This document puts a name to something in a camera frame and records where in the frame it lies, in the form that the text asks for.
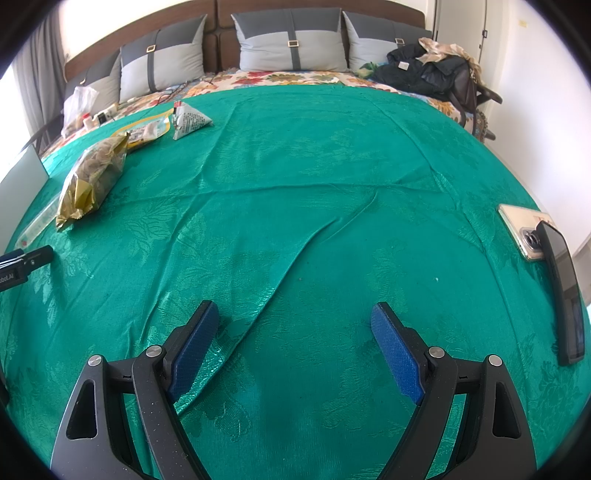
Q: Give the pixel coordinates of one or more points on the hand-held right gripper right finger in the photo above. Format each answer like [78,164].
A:
[397,357]

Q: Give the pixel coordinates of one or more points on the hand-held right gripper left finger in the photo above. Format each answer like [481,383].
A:
[194,353]

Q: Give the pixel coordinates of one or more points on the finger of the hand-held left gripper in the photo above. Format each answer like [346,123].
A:
[37,256]

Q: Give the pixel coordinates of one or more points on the white storage box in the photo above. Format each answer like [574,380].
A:
[23,177]

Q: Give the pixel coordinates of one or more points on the clear plastic packet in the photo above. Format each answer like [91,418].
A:
[39,221]

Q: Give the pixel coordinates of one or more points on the clear gold snack bag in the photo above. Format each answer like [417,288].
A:
[97,170]

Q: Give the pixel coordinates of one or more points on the dark wooden chair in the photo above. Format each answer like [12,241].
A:
[44,134]

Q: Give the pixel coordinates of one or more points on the clear plastic bag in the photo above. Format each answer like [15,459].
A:
[78,104]

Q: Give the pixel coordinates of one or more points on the white power strip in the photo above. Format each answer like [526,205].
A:
[106,113]

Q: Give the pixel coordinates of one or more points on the yellow-edged clear packet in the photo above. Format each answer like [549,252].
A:
[147,131]

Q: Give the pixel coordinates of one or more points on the green blanket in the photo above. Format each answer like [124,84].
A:
[295,207]

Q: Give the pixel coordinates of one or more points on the black phone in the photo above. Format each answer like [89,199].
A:
[565,295]

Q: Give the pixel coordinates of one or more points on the beige phone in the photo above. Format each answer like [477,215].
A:
[517,221]

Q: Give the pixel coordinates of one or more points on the triangular printed snack packet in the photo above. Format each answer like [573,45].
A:
[191,120]

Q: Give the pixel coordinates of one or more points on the grey curtain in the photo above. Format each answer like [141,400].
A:
[51,37]

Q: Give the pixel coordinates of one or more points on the black chair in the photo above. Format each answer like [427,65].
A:
[487,99]

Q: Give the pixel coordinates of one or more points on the brown handbag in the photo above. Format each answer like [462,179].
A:
[464,87]

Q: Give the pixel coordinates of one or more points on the dark jacket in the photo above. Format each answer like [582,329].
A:
[415,74]

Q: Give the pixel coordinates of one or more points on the floral bedsheet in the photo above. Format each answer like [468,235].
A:
[277,78]

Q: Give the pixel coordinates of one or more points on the brown headboard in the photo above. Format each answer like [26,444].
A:
[221,32]

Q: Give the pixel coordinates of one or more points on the beige patterned cloth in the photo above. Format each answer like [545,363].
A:
[443,48]

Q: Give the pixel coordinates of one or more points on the white wardrobe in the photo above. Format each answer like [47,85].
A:
[461,27]

